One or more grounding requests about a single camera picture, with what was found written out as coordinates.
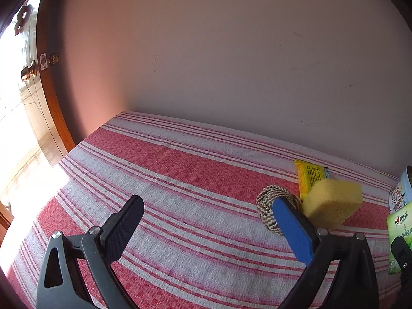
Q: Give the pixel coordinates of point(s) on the yellow biscuit packet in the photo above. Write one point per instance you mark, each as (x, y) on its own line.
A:
(309, 177)

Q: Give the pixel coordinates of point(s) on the blue round cookie tin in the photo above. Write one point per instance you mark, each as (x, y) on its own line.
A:
(407, 173)

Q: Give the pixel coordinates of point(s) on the white printed packet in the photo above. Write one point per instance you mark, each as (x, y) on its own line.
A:
(399, 198)

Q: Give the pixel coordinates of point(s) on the green tissue pack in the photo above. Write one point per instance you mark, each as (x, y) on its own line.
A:
(400, 228)

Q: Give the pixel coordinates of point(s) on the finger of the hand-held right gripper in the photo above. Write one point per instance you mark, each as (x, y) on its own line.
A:
(402, 259)

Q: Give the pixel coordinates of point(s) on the door ornament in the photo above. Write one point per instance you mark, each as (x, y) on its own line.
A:
(22, 19)

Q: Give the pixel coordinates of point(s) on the brass door latch plate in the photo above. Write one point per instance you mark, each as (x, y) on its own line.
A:
(48, 60)

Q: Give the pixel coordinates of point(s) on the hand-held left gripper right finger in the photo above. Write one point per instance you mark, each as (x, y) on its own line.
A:
(293, 231)

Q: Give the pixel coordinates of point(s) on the brass door knob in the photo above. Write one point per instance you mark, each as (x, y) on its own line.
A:
(27, 73)

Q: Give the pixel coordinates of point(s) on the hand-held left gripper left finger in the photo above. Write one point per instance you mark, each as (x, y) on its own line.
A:
(122, 228)

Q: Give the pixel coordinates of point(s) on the red striped tablecloth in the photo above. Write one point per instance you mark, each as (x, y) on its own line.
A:
(193, 183)

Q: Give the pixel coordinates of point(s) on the large yellow sponge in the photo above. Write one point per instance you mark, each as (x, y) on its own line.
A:
(331, 204)

